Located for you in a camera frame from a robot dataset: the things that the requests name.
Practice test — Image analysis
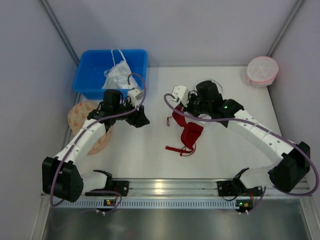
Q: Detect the red bra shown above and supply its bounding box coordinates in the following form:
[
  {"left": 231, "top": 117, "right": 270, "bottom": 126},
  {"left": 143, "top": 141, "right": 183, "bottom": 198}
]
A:
[{"left": 165, "top": 111, "right": 204, "bottom": 157}]

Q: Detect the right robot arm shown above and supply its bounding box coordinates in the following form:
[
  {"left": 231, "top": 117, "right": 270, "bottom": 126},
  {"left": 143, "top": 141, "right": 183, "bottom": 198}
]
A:
[{"left": 184, "top": 80, "right": 311, "bottom": 193}]

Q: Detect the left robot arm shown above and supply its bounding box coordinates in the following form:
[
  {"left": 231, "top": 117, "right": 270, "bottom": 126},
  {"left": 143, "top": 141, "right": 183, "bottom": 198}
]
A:
[{"left": 42, "top": 88, "right": 150, "bottom": 203}]

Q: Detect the white bra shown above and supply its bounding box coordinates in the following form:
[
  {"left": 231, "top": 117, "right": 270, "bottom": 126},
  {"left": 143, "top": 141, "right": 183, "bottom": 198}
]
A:
[{"left": 102, "top": 49, "right": 140, "bottom": 90}]

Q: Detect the floral patterned bra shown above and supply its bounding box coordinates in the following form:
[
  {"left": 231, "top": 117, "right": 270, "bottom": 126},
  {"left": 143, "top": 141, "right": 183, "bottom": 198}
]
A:
[{"left": 67, "top": 101, "right": 112, "bottom": 155}]

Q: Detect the pink trimmed mesh laundry bag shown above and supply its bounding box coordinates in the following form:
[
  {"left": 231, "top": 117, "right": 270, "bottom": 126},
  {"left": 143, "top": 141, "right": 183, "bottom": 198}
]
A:
[{"left": 246, "top": 56, "right": 279, "bottom": 88}]

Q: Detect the blue plastic bin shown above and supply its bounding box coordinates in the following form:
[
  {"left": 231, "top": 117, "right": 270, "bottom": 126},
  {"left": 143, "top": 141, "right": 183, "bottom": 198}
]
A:
[{"left": 72, "top": 49, "right": 148, "bottom": 100}]

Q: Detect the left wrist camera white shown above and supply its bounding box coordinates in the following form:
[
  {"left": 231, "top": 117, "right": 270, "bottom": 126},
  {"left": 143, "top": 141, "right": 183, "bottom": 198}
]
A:
[{"left": 127, "top": 88, "right": 144, "bottom": 107}]

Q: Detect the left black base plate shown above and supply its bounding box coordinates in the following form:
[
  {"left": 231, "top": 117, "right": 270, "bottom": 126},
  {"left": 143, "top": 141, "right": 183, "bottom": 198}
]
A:
[{"left": 84, "top": 179, "right": 130, "bottom": 197}]

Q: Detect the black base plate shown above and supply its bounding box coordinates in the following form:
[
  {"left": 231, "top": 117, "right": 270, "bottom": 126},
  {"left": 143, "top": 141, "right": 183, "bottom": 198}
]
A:
[
  {"left": 216, "top": 179, "right": 263, "bottom": 197},
  {"left": 84, "top": 179, "right": 130, "bottom": 197}
]

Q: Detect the aluminium mounting rail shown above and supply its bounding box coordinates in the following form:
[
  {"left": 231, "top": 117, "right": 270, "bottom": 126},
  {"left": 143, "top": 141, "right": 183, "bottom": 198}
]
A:
[{"left": 42, "top": 177, "right": 311, "bottom": 201}]

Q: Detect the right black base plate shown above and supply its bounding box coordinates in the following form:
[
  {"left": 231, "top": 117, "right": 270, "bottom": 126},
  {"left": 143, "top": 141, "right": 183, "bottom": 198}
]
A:
[{"left": 216, "top": 179, "right": 263, "bottom": 197}]

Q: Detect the slotted cable duct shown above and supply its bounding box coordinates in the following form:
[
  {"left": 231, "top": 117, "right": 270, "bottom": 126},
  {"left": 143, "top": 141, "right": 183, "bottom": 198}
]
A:
[{"left": 58, "top": 198, "right": 251, "bottom": 209}]

